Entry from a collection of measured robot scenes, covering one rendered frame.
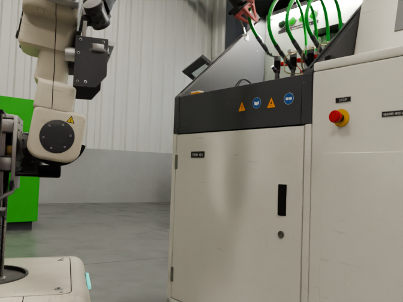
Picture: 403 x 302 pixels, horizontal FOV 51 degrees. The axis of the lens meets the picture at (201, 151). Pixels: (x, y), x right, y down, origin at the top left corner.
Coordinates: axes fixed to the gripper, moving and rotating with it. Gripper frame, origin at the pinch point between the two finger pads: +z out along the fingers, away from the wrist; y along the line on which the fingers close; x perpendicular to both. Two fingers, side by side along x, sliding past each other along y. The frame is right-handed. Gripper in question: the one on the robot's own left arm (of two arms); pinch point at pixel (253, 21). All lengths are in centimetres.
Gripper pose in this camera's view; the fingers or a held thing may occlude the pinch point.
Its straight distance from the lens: 172.8
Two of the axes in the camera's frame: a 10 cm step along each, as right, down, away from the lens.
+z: 6.5, 7.4, 1.6
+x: -5.9, 6.3, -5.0
